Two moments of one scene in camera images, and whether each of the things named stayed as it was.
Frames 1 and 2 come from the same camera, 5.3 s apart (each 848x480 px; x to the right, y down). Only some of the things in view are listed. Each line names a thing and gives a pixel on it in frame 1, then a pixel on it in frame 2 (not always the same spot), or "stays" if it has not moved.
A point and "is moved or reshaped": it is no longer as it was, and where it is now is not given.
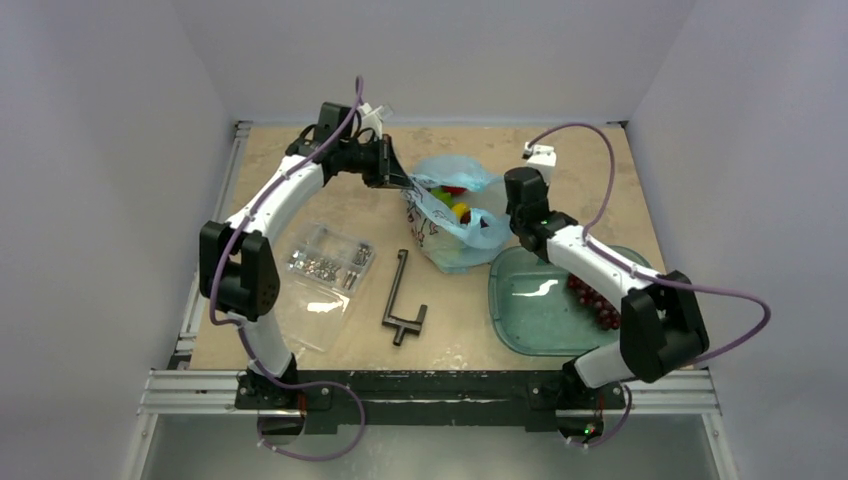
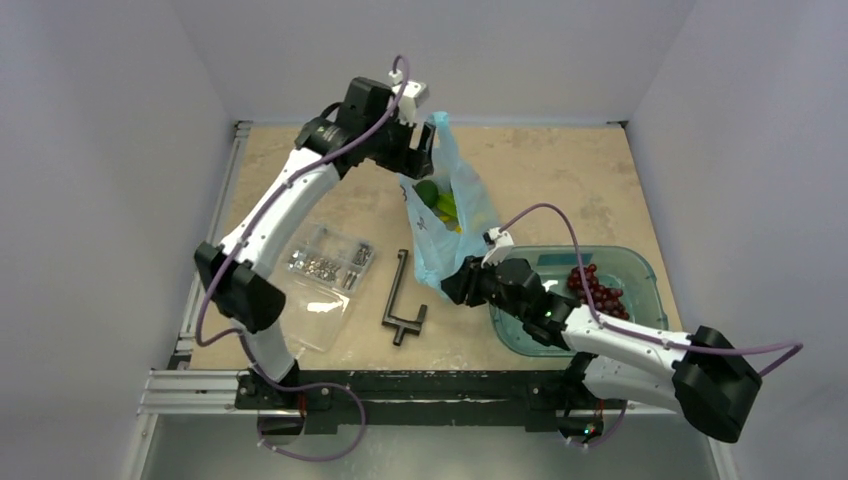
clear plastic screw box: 317,283 stays
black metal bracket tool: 395,321 stays
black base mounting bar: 423,401 stays
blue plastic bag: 452,245 is moved or reshaped
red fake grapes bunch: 609,315 stays
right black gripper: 520,225 → 468,282
